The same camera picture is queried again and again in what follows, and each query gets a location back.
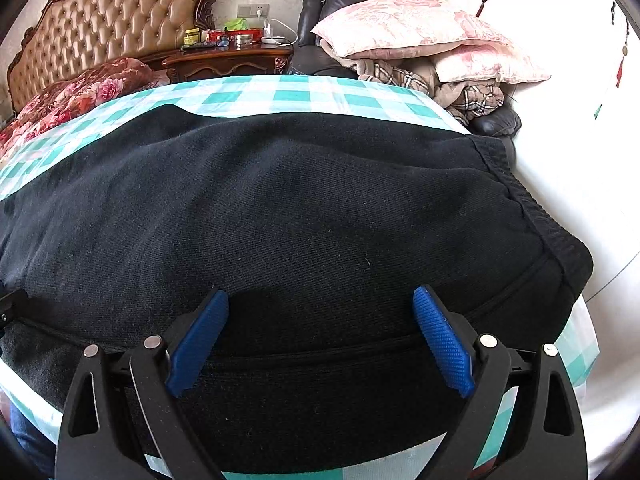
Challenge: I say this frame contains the black leather armchair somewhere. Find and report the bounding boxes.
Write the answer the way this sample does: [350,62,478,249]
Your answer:
[287,0,522,141]

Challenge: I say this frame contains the red box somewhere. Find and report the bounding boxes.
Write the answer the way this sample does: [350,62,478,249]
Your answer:
[207,30,263,43]

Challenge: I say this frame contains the brown plaid blanket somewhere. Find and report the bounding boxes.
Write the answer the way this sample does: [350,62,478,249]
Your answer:
[327,45,506,126]

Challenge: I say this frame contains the teal white checked tablecloth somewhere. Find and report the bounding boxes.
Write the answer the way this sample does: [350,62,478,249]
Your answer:
[0,75,601,480]

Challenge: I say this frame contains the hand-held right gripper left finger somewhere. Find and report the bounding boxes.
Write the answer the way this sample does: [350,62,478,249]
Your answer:
[54,289,231,480]

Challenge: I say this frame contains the tufted leather bed headboard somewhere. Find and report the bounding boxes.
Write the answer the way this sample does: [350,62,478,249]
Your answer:
[6,0,222,116]

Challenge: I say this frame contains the white wardrobe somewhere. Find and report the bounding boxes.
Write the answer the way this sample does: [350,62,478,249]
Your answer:
[442,0,636,126]

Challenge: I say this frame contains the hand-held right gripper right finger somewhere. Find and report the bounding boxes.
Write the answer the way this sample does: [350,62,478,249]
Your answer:
[412,285,588,480]

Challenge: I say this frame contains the small pink floral pillow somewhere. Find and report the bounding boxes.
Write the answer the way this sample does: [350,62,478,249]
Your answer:
[435,42,552,84]

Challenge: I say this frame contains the red floral blanket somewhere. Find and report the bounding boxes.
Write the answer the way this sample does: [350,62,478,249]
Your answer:
[0,57,171,161]

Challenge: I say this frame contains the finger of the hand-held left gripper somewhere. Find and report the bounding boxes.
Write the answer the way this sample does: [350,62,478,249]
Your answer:
[0,284,27,332]

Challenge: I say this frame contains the black pants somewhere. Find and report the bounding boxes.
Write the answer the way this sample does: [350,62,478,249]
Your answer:
[0,105,594,476]

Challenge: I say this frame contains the white charger with cable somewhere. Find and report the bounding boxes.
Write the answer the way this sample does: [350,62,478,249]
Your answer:
[261,17,299,46]

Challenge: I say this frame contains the person's blue jeans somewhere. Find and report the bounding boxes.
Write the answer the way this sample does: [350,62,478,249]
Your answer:
[9,402,58,478]

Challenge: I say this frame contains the dark wooden nightstand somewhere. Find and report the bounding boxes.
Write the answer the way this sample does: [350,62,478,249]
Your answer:
[161,42,295,83]

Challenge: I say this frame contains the large pink floral pillow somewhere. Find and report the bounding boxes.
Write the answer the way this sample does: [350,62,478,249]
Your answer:
[311,0,508,58]

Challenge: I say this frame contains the red tassel hanging ornament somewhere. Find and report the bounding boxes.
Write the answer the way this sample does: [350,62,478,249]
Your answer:
[617,45,631,91]

